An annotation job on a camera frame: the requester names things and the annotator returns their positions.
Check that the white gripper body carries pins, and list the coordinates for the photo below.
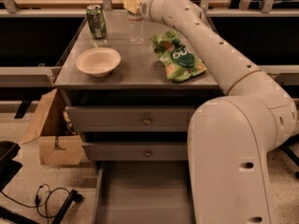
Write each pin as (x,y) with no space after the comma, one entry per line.
(146,6)

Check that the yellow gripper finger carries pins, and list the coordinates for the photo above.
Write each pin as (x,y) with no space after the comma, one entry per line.
(132,5)

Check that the clear plastic water bottle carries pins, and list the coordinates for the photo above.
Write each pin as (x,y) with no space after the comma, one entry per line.
(136,28)

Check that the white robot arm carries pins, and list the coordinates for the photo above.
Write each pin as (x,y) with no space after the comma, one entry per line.
(229,137)

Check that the grey drawer cabinet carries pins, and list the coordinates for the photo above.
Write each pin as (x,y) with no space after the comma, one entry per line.
(139,80)

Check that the grey top drawer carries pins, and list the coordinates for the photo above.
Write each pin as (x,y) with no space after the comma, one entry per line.
(130,118)

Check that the grey middle drawer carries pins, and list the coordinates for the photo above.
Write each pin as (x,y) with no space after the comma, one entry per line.
(136,151)

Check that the grey open bottom drawer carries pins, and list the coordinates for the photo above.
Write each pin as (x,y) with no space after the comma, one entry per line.
(143,192)

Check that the green soda can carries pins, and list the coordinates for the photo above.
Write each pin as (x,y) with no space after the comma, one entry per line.
(96,21)

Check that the green chip bag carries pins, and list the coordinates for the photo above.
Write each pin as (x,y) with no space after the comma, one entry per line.
(180,64)

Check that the beige paper bowl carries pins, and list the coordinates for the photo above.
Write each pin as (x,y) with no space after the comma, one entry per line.
(98,62)

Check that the brown cardboard box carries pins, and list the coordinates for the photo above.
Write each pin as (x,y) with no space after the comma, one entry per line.
(49,127)

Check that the black stand leg right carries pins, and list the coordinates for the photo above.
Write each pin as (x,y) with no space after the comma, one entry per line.
(287,149)

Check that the black chair at left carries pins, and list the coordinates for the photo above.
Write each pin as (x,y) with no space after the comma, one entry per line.
(8,167)

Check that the black chair base leg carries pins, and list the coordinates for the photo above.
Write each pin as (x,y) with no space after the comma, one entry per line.
(73,197)

